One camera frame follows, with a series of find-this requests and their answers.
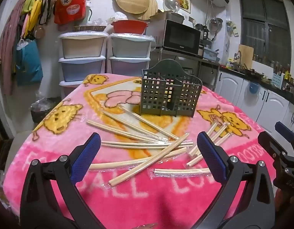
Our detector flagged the red hanging plastic bag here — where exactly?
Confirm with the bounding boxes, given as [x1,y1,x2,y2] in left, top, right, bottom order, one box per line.
[54,0,87,25]

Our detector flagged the blue knife holder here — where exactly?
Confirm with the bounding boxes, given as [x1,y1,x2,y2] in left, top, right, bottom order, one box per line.
[272,73,285,89]

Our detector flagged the teal hanging bag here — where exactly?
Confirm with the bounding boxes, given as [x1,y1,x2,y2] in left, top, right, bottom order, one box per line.
[16,39,44,86]

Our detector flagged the woven wicker basket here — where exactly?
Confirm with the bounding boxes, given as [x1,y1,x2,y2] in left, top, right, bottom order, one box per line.
[72,25,107,32]

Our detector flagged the black trash bin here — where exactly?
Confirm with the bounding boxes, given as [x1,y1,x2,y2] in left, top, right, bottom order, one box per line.
[30,97,62,125]

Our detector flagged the yellow hanging cloth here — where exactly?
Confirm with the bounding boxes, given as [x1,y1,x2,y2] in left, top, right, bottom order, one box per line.
[21,0,43,33]

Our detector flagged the pink hanging cloth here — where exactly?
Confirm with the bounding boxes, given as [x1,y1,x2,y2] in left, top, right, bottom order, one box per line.
[0,0,25,96]

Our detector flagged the blue plastic tray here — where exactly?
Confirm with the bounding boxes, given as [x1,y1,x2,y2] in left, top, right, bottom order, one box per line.
[203,47,220,61]

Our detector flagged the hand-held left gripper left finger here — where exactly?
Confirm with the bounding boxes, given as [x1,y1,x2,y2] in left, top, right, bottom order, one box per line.
[19,132,102,229]

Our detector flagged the dark kettle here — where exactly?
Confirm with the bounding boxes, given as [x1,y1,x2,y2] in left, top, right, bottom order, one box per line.
[195,23,209,41]

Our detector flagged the green plastic utensil basket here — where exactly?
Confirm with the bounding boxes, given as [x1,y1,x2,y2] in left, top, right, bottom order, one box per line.
[140,59,203,118]

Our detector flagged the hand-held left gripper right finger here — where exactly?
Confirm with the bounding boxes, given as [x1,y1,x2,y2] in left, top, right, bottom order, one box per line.
[197,131,276,229]

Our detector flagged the black microwave oven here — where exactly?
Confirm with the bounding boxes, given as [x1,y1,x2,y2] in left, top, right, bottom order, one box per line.
[158,19,202,56]

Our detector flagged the metal shelf rack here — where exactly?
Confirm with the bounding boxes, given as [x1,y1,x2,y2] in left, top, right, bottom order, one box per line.
[154,48,220,91]

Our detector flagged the black kitchen countertop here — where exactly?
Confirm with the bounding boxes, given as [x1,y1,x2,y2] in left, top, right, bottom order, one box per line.
[219,63,294,106]

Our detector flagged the round bamboo tray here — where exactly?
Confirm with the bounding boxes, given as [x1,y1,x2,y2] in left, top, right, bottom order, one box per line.
[137,0,159,21]
[115,0,150,15]

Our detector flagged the wooden cutting board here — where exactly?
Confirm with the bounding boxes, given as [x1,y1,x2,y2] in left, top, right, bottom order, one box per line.
[238,44,254,69]

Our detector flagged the red plastic basin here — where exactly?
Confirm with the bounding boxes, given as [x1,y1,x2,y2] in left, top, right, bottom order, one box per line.
[110,20,149,35]

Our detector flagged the white kitchen cabinets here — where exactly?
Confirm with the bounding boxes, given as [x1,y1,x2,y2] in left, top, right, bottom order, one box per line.
[216,69,294,134]

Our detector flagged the dark window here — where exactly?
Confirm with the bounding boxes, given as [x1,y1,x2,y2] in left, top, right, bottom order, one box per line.
[239,0,292,65]

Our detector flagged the white plastic bag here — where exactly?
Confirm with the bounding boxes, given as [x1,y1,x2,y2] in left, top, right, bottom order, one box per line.
[110,11,129,23]

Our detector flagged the clear glass bowl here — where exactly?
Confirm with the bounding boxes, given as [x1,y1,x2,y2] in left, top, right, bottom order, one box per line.
[162,0,181,12]

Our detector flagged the pink printed blanket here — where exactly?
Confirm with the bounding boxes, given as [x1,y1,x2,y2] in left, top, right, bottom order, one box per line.
[2,73,269,229]

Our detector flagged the bunch of chopsticks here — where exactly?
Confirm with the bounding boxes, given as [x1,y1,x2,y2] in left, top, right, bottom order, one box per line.
[86,106,231,187]

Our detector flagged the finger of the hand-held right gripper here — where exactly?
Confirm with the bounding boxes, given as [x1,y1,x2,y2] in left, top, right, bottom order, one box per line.
[275,121,294,142]
[258,131,288,159]

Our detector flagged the hanging steel pot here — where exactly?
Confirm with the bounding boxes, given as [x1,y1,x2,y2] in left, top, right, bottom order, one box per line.
[210,18,223,33]

